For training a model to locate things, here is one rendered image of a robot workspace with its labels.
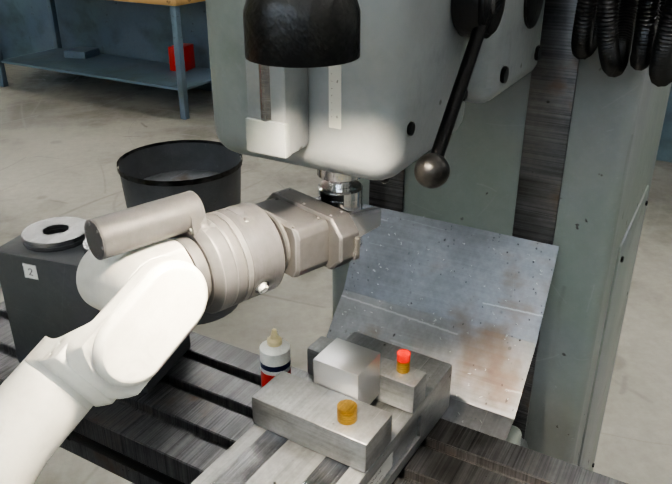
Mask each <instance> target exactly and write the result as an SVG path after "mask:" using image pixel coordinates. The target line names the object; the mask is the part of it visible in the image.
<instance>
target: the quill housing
mask: <svg viewBox="0 0 672 484"><path fill-rule="evenodd" d="M205 3H206V16H207V29H208V42H209V56H210V69H211V82H212V95H213V109H214V122H215V129H216V133H217V136H218V138H219V140H220V142H221V143H222V144H223V145H224V146H225V147H226V148H227V149H229V150H231V151H233V152H236V153H239V154H244V155H249V156H254V157H259V158H264V159H269V160H274V161H279V162H284V163H289V164H294V165H299V166H304V167H309V168H314V169H319V170H324V171H329V172H334V173H339V174H344V175H349V176H354V177H359V178H364V179H369V180H385V179H388V178H390V177H393V176H395V175H397V174H398V173H399V172H401V171H402V170H404V169H405V168H406V167H408V166H409V165H410V164H412V163H413V162H415V161H416V160H417V159H419V158H420V157H421V156H423V155H424V154H425V153H427V152H428V151H430V150H431V149H432V147H433V144H434V141H435V138H436V135H437V132H438V129H439V126H440V123H441V120H442V118H443V115H444V112H445V109H446V106H447V103H448V100H449V97H450V94H451V91H452V88H453V85H454V82H455V79H456V76H457V74H458V71H459V68H460V65H461V62H462V59H463V56H464V53H465V50H466V47H467V44H468V41H469V38H470V37H462V36H460V35H459V34H458V32H457V30H456V29H455V28H454V25H453V22H452V16H451V0H358V3H359V7H360V10H361V25H360V57H359V58H358V59H357V60H355V61H353V62H350V63H346V64H341V65H335V66H327V67H315V68H307V75H308V133H309V142H308V145H307V146H306V147H304V148H302V149H300V150H298V151H296V152H294V153H293V154H291V155H290V156H289V157H287V158H281V157H275V156H270V155H265V154H260V153H255V152H250V151H248V150H247V138H246V118H247V117H248V99H247V81H246V62H245V46H244V28H243V7H242V0H205Z"/></svg>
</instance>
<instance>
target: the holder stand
mask: <svg viewBox="0 0 672 484"><path fill-rule="evenodd" d="M85 221H86V220H85V219H81V218H78V217H66V216H64V217H50V218H48V219H45V220H41V221H38V222H36V223H33V224H31V225H29V226H28V227H26V228H25V229H24V230H23V231H22V234H21V235H19V236H17V237H15V238H14V239H12V240H10V241H8V242H7V243H5V244H3V245H2V246H0V284H1V288H2V293H3V297H4V301H5V306H6V310H7V314H8V319H9V323H10V327H11V331H12V336H13V340H14V344H15V349H16V353H17V357H18V362H19V363H21V362H22V361H23V360H24V359H25V358H26V357H27V355H28V354H29V353H30V352H31V351H32V350H33V349H34V348H35V347H36V346H37V344H38V343H39V342H40V341H41V340H42V339H43V338H44V337H45V336H47V337H49V338H52V339H55V338H59V337H61V336H63V335H65V334H67V333H69V332H71V331H73V330H75V329H77V328H79V327H81V326H84V325H85V324H87V323H89V322H91V321H92V320H93V319H94V318H95V317H96V316H97V315H98V314H99V312H100V310H98V309H96V308H94V307H92V306H90V305H89V304H87V303H86V302H85V301H84V300H83V298H82V297H81V295H80V294H79V291H78V289H77V284H76V274H77V269H78V266H79V263H80V261H81V259H82V258H83V256H84V255H85V254H86V252H87V251H88V250H90V249H89V247H88V244H87V242H86V238H85V233H84V224H85ZM190 346H191V345H190V335H188V336H187V337H186V338H185V339H184V341H183V342H182V343H181V344H180V346H179V347H178V348H177V349H176V350H175V352H174V353H173V354H172V355H171V357H170V358H169V359H168V360H167V361H166V363H165V364H164V365H163V366H162V368H161V369H160V370H159V371H158V372H157V373H156V374H155V375H154V376H153V377H152V378H151V380H150V381H149V382H148V383H147V385H146V386H145V387H144V388H143V389H142V391H141V392H144V393H149V392H150V391H151V390H152V389H153V388H154V387H155V386H156V384H157V383H158V382H159V381H160V380H161V379H162V378H163V377H164V376H165V375H166V373H167V372H168V371H169V370H170V369H171V368H172V367H173V366H174V365H175V364H176V363H177V361H178V360H179V359H180V358H181V357H182V356H183V355H184V354H185V353H186V352H187V350H188V349H189V348H190Z"/></svg>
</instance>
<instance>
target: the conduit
mask: <svg viewBox="0 0 672 484"><path fill-rule="evenodd" d="M577 1H578V2H577V3H576V4H577V6H576V9H577V10H575V12H576V13H575V17H574V19H575V20H574V24H573V30H572V31H573V32H572V39H571V49H572V54H573V55H574V56H575V57H576V58H577V59H584V60H585V59H587V58H588V57H590V56H591V55H592V54H593V53H594V52H595V50H596V49H597V47H598V54H599V59H600V64H601V68H602V70H603V72H604V73H605V74H606V75H607V76H609V77H618V76H620V75H622V74H623V72H624V70H625V69H626V67H627V64H628V60H629V56H630V66H631V67H632V68H633V69H634V70H640V71H642V70H644V69H646V68H648V66H649V77H650V80H651V83H653V84H654V85H656V86H657V87H664V86H667V85H668V84H670V83H671V82H672V0H639V1H638V0H620V1H619V0H577ZM619 2H621V3H620V4H618V3H619ZM638 3H639V4H638ZM619 5H620V7H619ZM618 7H619V8H618ZM637 7H638V8H637ZM619 9H620V10H619ZM618 10H619V11H618ZM637 11H638V12H637ZM636 14H637V17H636ZM635 17H636V18H635ZM636 19H637V20H636ZM635 20H636V21H635ZM634 23H636V24H635V25H634ZM634 26H636V27H635V31H633V30H634ZM633 32H634V37H632V36H633ZM632 38H633V43H632ZM631 44H633V45H632V50H631V55H629V54H630V49H631Z"/></svg>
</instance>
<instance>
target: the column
mask: <svg viewBox="0 0 672 484"><path fill-rule="evenodd" d="M577 2H578V1H577V0H545V7H544V15H543V23H542V32H541V40H540V45H541V47H542V53H541V57H540V60H539V61H537V64H536V66H535V68H534V69H533V70H532V71H531V72H529V73H528V74H527V75H525V76H524V77H522V78H521V79H520V80H518V81H517V82H515V83H514V84H512V85H511V86H510V87H508V88H507V89H505V90H504V91H503V92H501V93H500V94H498V95H497V96H495V97H494V98H493V99H491V100H490V101H487V102H485V103H471V102H465V108H464V116H463V120H462V122H461V124H460V125H459V127H458V129H457V130H456V131H455V132H454V133H453V134H452V135H451V138H450V141H449V144H448V147H447V150H446V153H445V156H444V158H445V159H446V160H447V162H448V164H449V167H450V174H449V177H448V179H447V181H446V182H445V183H444V184H443V185H442V186H440V187H438V188H434V189H429V188H425V187H423V186H421V185H420V184H419V183H418V182H417V180H416V178H415V175H414V167H415V164H416V162H417V160H418V159H417V160H416V161H415V162H413V163H412V164H410V165H409V166H408V167H406V168H405V169H404V170H402V171H401V172H399V173H398V174H397V175H395V176H393V177H390V180H389V182H388V183H386V184H383V183H381V181H380V180H369V179H364V178H360V179H359V180H358V181H359V182H360V183H361V184H362V185H363V204H366V205H371V206H375V207H380V208H385V209H389V210H394V211H398V212H403V213H408V214H412V215H417V216H421V217H426V218H431V219H435V220H440V221H444V222H449V223H454V224H458V225H463V226H468V227H472V228H477V229H481V230H486V231H491V232H495V233H500V234H504V235H509V236H514V237H518V238H523V239H527V240H532V241H537V242H541V243H546V244H550V245H555V246H559V251H558V255H557V259H556V263H555V268H554V272H553V276H552V280H551V284H550V289H549V293H548V297H547V301H546V306H545V310H544V314H543V318H542V322H541V327H540V331H539V335H538V339H537V344H536V347H535V351H534V354H533V357H532V361H531V364H530V368H529V371H528V374H527V378H526V381H525V385H524V388H523V391H522V395H521V398H520V402H519V405H518V409H517V412H516V415H515V419H514V422H513V424H512V425H513V426H516V427H518V428H519V429H520V431H521V433H522V437H521V438H523V439H525V440H526V441H527V444H528V449H530V450H533V451H536V452H539V453H542V454H544V455H547V456H550V457H553V458H556V459H559V460H562V461H565V462H567V463H570V464H573V465H576V466H579V467H582V468H585V469H587V470H590V471H593V468H594V465H595V463H594V462H595V457H596V452H597V447H598V442H599V437H600V432H601V428H602V423H603V418H604V413H605V408H606V403H607V398H608V393H609V388H610V383H611V378H612V374H613V369H614V364H615V359H616V354H617V349H618V344H619V339H620V334H621V329H622V324H623V320H624V315H625V310H626V305H627V300H628V295H629V290H630V285H631V280H632V275H633V270H634V265H635V261H636V256H637V251H638V246H639V241H640V236H641V231H642V226H643V221H644V216H645V211H646V207H647V205H648V197H649V192H650V187H651V182H652V177H653V172H654V167H655V162H656V157H657V153H658V148H659V143H660V138H661V133H662V128H663V123H664V118H665V113H666V108H667V103H668V99H669V94H670V89H671V84H672V82H671V83H670V84H668V85H667V86H664V87H657V86H656V85H654V84H653V83H651V80H650V77H649V66H648V68H646V69H644V70H642V71H640V70H634V69H633V68H632V67H631V66H630V56H629V60H628V64H627V67H626V69H625V70H624V72H623V74H622V75H620V76H618V77H609V76H607V75H606V74H605V73H604V72H603V70H602V68H601V64H600V59H599V54H598V47H597V49H596V50H595V52H594V53H593V54H592V55H591V56H590V57H588V58H587V59H585V60H584V59H577V58H576V57H575V56H574V55H573V54H572V49H571V39H572V32H573V31H572V30H573V24H574V20H575V19H574V17H575V13H576V12H575V10H577V9H576V6H577V4H576V3H577Z"/></svg>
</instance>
